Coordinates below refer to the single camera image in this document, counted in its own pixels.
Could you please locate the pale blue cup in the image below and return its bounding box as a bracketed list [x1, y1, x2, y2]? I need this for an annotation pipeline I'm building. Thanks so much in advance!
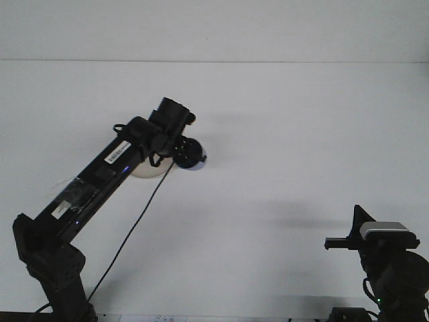
[174, 138, 208, 170]

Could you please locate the pale round plate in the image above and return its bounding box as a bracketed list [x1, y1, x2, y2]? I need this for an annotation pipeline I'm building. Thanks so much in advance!
[132, 157, 172, 179]

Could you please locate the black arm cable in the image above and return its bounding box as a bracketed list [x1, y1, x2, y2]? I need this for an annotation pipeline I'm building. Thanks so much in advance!
[363, 276, 379, 305]
[87, 123, 174, 303]

